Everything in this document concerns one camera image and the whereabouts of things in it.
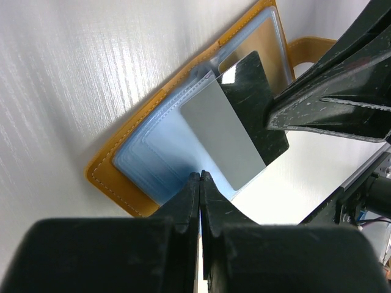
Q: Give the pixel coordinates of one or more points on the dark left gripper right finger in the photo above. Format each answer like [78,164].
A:
[217,213]

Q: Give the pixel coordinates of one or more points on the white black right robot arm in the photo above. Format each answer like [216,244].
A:
[366,190]

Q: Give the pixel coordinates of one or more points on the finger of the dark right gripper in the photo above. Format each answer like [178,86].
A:
[356,70]
[371,124]

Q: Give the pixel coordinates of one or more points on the yellow leather card holder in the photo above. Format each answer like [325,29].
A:
[149,159]

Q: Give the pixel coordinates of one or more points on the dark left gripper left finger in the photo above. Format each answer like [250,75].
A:
[181,215]

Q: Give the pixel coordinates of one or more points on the black credit card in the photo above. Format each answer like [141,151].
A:
[229,119]

